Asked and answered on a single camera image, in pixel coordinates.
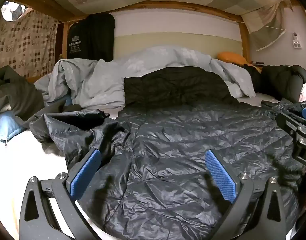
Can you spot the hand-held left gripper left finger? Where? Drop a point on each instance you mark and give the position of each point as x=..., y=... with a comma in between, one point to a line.
x=84, y=173

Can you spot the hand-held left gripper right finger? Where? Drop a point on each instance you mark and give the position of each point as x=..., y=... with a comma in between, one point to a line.
x=221, y=177

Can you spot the dark grey puffer jacket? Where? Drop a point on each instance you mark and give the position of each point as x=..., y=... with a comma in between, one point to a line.
x=168, y=150

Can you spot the dark padded coat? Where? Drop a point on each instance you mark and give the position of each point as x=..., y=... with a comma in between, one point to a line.
x=278, y=80

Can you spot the light blue cloth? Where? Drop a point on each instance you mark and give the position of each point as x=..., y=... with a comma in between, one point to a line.
x=7, y=126

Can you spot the orange pillow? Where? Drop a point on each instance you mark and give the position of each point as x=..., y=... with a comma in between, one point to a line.
x=230, y=57

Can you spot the light blue floral duvet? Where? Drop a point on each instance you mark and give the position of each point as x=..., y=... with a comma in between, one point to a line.
x=105, y=85

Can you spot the thin white rod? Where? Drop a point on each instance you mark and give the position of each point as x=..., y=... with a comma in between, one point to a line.
x=275, y=28

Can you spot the black garment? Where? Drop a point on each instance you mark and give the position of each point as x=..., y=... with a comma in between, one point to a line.
x=178, y=85

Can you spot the dark green coat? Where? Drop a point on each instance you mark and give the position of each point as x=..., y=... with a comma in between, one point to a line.
x=15, y=92

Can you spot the beige sheer curtain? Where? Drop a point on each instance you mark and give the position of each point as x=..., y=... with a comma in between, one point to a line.
x=265, y=17

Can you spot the black hanging garment bag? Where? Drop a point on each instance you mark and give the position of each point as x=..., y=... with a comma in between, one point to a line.
x=92, y=37

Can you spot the brown checked patterned curtain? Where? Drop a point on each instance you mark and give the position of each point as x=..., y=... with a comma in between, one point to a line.
x=25, y=42

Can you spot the white wall socket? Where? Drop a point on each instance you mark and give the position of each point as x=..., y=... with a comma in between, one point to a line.
x=297, y=41

